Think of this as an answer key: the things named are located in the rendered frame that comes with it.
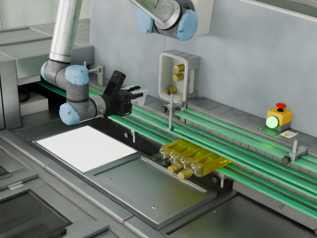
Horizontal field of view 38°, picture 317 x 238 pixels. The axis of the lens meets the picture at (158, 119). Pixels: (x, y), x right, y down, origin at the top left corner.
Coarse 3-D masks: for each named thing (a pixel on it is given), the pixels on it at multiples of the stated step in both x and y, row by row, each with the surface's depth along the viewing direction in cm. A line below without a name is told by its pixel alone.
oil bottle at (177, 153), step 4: (188, 144) 192; (192, 144) 193; (176, 148) 189; (180, 148) 189; (184, 148) 189; (188, 148) 189; (192, 148) 189; (196, 148) 190; (172, 152) 186; (176, 152) 186; (180, 152) 186; (184, 152) 186; (188, 152) 187; (172, 156) 185; (176, 156) 184; (180, 156) 184; (176, 160) 184
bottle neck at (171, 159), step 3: (171, 156) 185; (165, 159) 183; (168, 159) 183; (171, 159) 184; (174, 159) 184; (162, 162) 183; (165, 162) 181; (168, 162) 182; (171, 162) 183; (162, 165) 183; (165, 165) 182
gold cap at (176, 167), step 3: (171, 165) 178; (174, 165) 178; (177, 165) 178; (180, 165) 179; (168, 168) 178; (171, 168) 176; (174, 168) 176; (177, 168) 177; (180, 168) 178; (168, 171) 178; (171, 171) 177; (174, 171) 176; (177, 171) 178
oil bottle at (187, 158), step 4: (200, 148) 190; (204, 148) 190; (192, 152) 186; (196, 152) 186; (200, 152) 186; (204, 152) 186; (208, 152) 187; (184, 156) 183; (188, 156) 183; (192, 156) 183; (196, 156) 183; (200, 156) 184; (180, 160) 182; (184, 160) 181; (188, 160) 180; (192, 160) 181; (188, 164) 180; (184, 168) 181; (188, 168) 181
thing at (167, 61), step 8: (160, 56) 212; (168, 56) 209; (176, 56) 205; (160, 64) 214; (168, 64) 216; (176, 64) 216; (184, 64) 212; (160, 72) 215; (168, 72) 218; (184, 72) 204; (160, 80) 217; (168, 80) 220; (184, 80) 205; (160, 88) 218; (176, 88) 220; (184, 88) 206; (160, 96) 219; (168, 96) 218; (176, 96) 217; (184, 96) 207
